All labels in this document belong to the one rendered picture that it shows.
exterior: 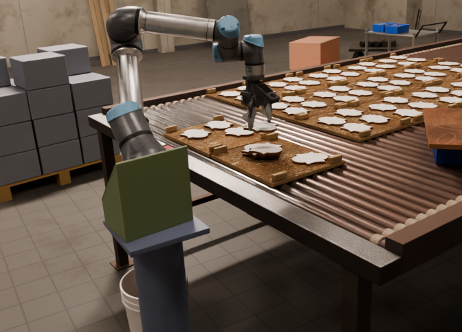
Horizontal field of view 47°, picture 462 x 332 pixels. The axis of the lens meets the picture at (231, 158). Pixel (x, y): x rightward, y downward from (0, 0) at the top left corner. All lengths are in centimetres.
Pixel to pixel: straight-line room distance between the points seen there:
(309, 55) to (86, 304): 424
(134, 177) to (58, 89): 296
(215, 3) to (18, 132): 818
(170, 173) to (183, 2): 1066
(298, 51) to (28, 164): 339
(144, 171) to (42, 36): 977
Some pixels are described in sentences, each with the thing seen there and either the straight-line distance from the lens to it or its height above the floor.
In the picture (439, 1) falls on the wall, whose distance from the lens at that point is 1336.
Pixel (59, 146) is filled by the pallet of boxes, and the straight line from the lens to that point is 462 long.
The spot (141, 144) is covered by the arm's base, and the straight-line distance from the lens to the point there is 166.
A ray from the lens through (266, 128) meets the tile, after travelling 206.
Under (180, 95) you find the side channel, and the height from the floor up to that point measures 94.
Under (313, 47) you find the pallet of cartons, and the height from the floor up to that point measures 74.
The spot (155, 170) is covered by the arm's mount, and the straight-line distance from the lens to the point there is 165.
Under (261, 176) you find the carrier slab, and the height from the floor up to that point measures 94.
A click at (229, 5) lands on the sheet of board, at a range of 1222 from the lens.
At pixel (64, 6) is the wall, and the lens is 1138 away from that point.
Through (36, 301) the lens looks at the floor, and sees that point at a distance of 317.
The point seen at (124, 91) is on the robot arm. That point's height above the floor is 126.
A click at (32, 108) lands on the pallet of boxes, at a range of 449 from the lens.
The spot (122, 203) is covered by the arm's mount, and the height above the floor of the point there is 100.
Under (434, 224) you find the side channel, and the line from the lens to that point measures 159.
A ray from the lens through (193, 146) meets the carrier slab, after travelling 230.
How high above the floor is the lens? 165
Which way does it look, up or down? 20 degrees down
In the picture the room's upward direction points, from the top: 3 degrees counter-clockwise
